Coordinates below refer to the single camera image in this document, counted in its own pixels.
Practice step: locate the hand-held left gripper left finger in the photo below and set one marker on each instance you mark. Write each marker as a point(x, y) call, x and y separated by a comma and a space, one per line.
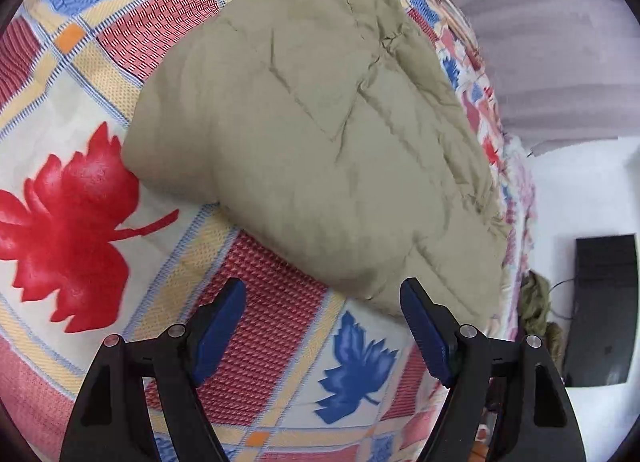
point(220, 337)

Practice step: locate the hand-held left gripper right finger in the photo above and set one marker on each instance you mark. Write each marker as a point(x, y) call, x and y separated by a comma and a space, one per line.
point(425, 337)

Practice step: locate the khaki padded jacket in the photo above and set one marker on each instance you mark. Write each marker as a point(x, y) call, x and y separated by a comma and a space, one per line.
point(310, 141)

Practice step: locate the olive green cloth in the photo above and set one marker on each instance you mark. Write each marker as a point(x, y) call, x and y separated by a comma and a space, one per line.
point(535, 302)

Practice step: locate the brown patterned cloth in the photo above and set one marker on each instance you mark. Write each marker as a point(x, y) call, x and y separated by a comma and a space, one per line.
point(556, 342)

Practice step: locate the leaf-print patchwork quilt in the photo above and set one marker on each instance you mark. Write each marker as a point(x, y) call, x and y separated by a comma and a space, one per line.
point(75, 242)

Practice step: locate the black television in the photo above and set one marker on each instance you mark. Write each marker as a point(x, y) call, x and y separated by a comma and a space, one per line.
point(600, 312)

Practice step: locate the grey curtain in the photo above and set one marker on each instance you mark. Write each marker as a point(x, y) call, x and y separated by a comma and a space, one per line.
point(540, 41)

